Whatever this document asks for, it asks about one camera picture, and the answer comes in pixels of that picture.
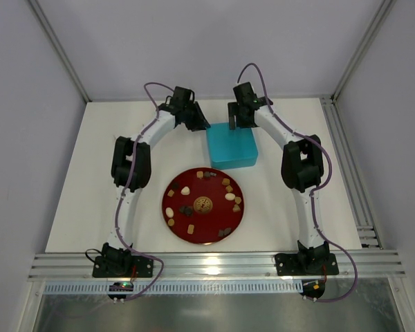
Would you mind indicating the white oval swirl chocolate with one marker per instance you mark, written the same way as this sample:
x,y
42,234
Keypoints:
x,y
229,196

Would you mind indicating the white shell chocolate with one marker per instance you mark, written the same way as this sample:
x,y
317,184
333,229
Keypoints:
x,y
185,191

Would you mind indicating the aluminium rail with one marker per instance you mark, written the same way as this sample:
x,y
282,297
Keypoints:
x,y
369,263

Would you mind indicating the white round chocolate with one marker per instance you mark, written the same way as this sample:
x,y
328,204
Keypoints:
x,y
169,212

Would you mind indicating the caramel heart chocolate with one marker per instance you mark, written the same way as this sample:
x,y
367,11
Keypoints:
x,y
236,208

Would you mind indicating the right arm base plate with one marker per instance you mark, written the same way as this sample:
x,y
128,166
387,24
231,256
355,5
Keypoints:
x,y
292,265

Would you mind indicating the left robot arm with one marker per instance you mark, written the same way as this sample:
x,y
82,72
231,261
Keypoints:
x,y
131,172

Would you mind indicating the teal tin lid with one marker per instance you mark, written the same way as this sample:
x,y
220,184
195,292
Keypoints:
x,y
224,142

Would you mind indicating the teal tin box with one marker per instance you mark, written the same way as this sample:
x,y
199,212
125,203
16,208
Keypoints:
x,y
232,162

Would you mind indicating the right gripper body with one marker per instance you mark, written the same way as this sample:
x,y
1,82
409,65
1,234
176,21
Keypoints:
x,y
238,113

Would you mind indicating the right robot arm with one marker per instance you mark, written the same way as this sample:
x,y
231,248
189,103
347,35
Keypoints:
x,y
302,170

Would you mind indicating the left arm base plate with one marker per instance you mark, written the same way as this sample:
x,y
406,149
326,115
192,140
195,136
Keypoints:
x,y
124,266

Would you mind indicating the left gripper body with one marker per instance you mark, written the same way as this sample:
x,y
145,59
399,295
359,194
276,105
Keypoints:
x,y
194,115

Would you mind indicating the red round plate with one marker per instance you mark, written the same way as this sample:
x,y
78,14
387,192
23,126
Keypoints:
x,y
203,216

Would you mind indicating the slotted cable duct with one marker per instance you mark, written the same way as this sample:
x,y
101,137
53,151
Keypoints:
x,y
175,287

